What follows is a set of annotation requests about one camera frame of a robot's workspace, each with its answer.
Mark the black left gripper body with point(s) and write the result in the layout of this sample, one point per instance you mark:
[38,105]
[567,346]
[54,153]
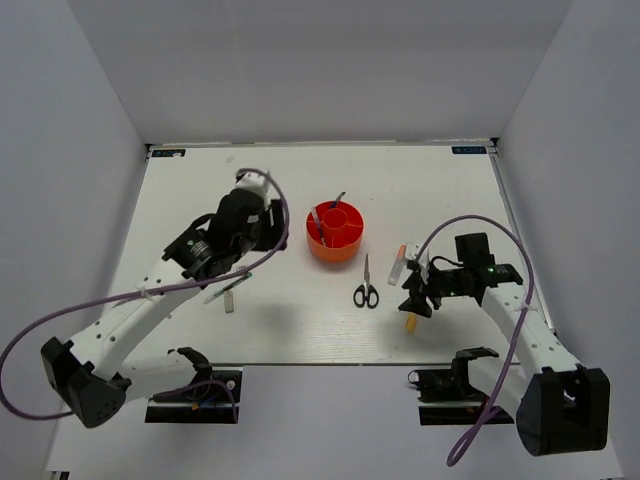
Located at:
[266,237]

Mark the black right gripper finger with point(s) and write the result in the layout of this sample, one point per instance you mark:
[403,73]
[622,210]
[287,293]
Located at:
[417,303]
[417,284]

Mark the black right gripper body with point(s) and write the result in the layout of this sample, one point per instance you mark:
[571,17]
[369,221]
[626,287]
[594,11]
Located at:
[441,283]

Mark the pink yellow highlighter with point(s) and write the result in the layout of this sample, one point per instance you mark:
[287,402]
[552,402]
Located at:
[411,323]

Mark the orange capped white highlighter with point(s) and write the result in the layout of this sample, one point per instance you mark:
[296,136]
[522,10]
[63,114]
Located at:
[398,266]

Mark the green capped pen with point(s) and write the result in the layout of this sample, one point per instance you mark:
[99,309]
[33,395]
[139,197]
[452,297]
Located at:
[229,287]

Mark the blue capped pen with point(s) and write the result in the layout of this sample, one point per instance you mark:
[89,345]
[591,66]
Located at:
[337,200]

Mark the blue ballpoint pen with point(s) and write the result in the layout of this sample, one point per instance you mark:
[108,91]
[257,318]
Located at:
[318,225]

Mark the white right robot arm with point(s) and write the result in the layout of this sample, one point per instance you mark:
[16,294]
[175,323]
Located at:
[558,405]

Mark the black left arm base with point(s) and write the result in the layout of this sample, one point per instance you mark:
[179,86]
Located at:
[213,396]

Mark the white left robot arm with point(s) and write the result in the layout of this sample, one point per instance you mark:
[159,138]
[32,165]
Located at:
[92,371]

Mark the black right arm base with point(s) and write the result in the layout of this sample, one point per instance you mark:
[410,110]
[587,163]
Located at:
[446,397]

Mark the orange round compartment container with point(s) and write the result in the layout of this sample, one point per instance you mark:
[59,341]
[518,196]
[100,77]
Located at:
[343,228]

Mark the left blue corner label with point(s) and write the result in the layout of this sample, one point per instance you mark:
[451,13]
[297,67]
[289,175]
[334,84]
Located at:
[168,153]

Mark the blue corner label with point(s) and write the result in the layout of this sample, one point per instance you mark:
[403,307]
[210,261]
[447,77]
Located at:
[468,150]
[168,153]

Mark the right blue corner label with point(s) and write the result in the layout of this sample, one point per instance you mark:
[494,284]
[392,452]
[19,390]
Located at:
[468,150]

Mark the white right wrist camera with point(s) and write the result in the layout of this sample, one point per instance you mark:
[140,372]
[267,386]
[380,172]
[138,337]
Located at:
[416,261]

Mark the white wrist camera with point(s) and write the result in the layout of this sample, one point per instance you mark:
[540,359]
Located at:
[255,183]
[416,261]

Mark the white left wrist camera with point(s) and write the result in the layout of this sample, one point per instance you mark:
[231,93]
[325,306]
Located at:
[255,183]

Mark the black handled scissors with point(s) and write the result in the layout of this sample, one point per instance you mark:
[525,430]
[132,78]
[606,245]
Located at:
[366,295]

